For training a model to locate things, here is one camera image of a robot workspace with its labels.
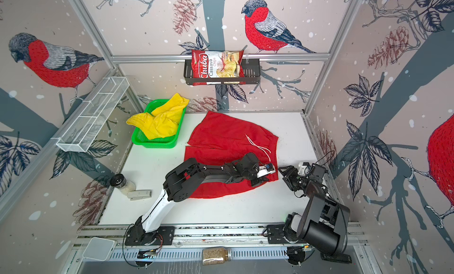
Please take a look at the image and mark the red shorts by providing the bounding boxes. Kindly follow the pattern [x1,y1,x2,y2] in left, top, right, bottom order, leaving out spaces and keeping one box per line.
[183,111,280,199]

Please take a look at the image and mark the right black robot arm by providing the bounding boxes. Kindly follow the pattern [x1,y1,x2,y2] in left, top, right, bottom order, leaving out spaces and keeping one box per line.
[278,164,350,256]

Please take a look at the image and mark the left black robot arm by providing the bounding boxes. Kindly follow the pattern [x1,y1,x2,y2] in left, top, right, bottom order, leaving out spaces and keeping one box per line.
[124,153,275,246]

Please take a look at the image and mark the yellow shorts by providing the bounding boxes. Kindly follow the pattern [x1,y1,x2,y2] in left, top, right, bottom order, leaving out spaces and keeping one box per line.
[126,93,190,140]

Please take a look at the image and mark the black remote device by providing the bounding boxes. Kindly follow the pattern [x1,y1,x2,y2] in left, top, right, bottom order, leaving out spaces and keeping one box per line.
[320,253,352,264]

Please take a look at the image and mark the glass jar of grains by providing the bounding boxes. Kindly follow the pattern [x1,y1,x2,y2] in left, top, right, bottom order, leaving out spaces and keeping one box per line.
[202,247,232,266]

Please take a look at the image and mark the red Chuba chips bag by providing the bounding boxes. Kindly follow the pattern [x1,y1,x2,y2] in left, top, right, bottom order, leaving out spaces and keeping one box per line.
[191,50,245,79]

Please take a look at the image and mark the green plastic basket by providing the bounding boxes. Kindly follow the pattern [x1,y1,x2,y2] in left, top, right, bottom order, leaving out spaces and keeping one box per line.
[131,99,186,149]

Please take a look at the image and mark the small white flat block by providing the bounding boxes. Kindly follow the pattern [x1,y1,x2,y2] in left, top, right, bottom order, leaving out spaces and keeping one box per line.
[127,190,152,201]

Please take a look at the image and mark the black-capped white bottle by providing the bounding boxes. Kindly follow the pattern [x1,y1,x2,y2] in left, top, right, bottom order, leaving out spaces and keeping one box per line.
[109,173,136,195]

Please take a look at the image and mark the white square pad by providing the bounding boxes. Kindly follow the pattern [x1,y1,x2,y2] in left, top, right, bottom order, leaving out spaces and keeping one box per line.
[82,237,117,262]

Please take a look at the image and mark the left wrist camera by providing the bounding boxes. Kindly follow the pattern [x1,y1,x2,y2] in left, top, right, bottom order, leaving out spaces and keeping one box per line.
[257,164,275,178]

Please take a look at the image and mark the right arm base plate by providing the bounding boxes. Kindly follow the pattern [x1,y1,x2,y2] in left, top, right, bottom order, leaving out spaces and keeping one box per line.
[263,224,307,245]

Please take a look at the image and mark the black wall shelf basket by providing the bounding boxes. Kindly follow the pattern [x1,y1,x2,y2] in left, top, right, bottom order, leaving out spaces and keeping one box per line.
[183,59,261,85]

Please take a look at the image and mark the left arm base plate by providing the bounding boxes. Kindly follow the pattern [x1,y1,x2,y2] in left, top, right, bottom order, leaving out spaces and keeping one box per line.
[125,225,176,246]

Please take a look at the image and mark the white wire mesh basket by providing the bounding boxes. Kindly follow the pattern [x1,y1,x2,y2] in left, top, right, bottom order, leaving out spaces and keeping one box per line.
[56,76,130,152]

